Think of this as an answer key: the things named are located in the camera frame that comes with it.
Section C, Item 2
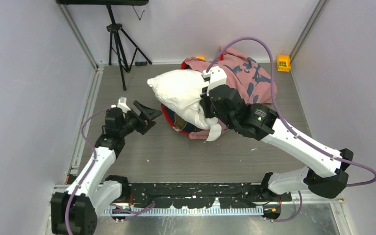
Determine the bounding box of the black tripod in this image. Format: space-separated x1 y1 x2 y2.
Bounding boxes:
106 5 152 91

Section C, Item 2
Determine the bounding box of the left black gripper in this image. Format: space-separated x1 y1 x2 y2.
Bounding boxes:
120 101 162 137

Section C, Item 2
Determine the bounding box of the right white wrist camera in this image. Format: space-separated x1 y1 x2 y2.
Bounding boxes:
201 66 227 96

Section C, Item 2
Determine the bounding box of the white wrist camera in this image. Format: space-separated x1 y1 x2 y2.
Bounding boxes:
111 96 131 114
201 66 227 96

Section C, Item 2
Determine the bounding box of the white pillow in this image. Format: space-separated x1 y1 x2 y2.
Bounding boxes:
147 69 224 141

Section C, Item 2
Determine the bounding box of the pink printed pillowcase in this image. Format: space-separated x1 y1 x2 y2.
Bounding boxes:
160 46 278 141

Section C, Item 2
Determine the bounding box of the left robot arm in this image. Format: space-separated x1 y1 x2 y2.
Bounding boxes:
50 97 162 235

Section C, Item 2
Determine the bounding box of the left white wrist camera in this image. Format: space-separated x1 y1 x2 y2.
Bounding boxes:
111 96 131 114

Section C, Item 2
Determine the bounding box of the yellow green toy block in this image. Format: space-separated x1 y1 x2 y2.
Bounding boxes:
276 55 291 72

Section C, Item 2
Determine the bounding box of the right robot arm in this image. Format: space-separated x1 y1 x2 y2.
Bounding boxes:
200 85 353 201

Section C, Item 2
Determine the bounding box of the black overhead bar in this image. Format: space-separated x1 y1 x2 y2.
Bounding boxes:
56 0 149 6

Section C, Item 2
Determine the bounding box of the small black floor object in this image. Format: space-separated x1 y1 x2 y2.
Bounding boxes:
134 61 148 67

